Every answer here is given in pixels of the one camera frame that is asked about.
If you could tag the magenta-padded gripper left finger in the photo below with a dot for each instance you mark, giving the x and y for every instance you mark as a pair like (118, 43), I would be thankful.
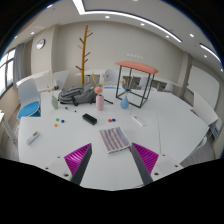
(78, 160)

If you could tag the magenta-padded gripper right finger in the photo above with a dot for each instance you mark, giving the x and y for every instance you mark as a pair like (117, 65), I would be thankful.
(145, 160)

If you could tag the grey striped towel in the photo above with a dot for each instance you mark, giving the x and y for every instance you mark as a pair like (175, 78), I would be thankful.
(114, 140)

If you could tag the white flat bar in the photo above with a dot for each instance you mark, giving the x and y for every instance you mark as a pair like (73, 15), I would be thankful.
(138, 120)

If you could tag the orange round magnet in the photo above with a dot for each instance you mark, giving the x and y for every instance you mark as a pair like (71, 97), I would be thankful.
(55, 125)

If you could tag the black rectangular case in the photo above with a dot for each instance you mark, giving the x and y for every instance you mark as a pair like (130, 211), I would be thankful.
(89, 119)

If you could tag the red round magnet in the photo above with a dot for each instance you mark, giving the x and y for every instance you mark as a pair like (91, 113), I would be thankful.
(109, 120)

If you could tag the white remote control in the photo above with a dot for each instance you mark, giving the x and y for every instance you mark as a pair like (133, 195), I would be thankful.
(33, 137)

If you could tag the black marker pen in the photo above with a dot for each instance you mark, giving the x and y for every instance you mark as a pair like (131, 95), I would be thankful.
(70, 109)

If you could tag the blue vase with dried flowers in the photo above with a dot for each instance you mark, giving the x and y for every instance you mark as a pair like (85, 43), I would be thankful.
(124, 103)

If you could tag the pink vase with flowers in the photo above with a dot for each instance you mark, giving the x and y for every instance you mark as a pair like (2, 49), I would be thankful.
(99, 103)

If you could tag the green vase with dried flowers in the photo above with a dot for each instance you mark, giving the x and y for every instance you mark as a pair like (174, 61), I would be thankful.
(54, 102)

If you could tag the grey backpack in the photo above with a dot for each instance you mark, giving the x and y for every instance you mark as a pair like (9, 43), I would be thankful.
(78, 95)

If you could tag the white chair with blue seat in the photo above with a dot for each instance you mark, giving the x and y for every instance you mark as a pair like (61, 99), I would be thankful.
(28, 93)

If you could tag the wooden coat tree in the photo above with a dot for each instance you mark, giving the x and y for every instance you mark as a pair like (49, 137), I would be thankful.
(83, 53)

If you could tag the grey curtain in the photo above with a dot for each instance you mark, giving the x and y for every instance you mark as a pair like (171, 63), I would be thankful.
(19, 65)

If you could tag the window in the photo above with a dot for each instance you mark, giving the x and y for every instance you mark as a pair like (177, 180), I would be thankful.
(6, 73)

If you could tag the ceiling lights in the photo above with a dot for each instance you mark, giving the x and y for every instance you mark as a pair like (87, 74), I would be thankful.
(78, 6)

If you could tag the black frame stand orange top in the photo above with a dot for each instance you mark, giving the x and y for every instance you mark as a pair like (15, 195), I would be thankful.
(136, 66)

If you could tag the round wall clock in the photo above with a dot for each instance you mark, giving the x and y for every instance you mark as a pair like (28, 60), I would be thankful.
(40, 44)

